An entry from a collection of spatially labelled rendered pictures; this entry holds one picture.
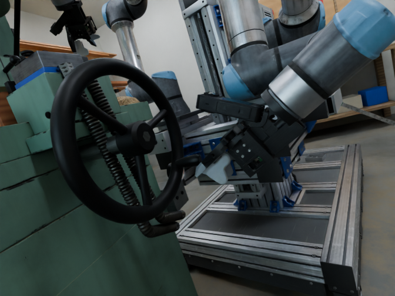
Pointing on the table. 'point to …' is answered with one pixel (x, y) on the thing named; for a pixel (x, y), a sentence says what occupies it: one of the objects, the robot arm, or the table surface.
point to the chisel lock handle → (11, 63)
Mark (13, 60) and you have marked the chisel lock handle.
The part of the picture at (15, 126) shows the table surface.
